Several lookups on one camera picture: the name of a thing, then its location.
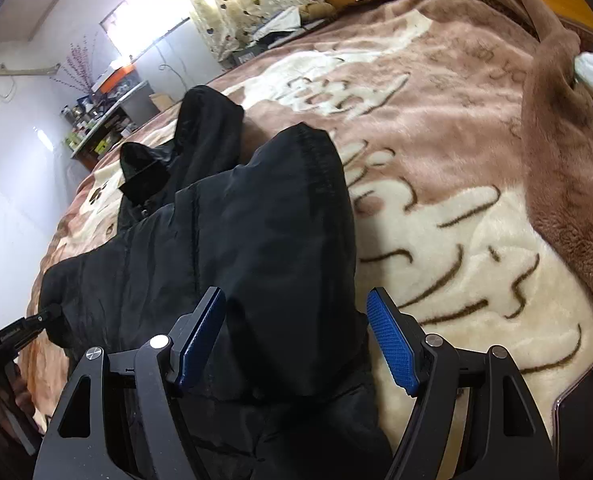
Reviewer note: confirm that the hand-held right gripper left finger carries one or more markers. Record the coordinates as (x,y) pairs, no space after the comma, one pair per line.
(201,342)

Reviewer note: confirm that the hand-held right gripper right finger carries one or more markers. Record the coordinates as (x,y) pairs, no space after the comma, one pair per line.
(391,345)

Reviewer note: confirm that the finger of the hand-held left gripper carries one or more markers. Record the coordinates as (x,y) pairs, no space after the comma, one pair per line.
(29,325)

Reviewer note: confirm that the black quilted jacket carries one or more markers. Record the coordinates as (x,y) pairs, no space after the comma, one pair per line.
(256,220)

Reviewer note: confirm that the black smartphone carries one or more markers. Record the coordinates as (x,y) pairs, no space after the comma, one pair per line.
(581,410)

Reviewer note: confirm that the cluttered shelf unit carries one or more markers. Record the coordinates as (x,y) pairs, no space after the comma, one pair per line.
(104,125)

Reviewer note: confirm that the brown and cream printed blanket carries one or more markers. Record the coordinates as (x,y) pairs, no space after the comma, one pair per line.
(476,135)

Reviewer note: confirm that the cardboard box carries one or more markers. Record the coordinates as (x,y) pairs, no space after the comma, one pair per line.
(160,101)

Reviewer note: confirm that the orange box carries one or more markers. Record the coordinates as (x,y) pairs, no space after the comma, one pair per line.
(114,77)

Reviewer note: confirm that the dried flower branches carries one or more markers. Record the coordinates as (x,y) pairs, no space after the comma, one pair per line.
(79,65)

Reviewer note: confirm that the bright window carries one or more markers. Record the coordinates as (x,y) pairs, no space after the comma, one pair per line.
(141,20)

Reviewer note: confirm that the pile of bedside clutter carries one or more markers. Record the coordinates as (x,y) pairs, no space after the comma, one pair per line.
(281,25)

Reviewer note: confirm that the grey wall pipe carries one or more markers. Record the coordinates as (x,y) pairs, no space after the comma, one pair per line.
(16,70)

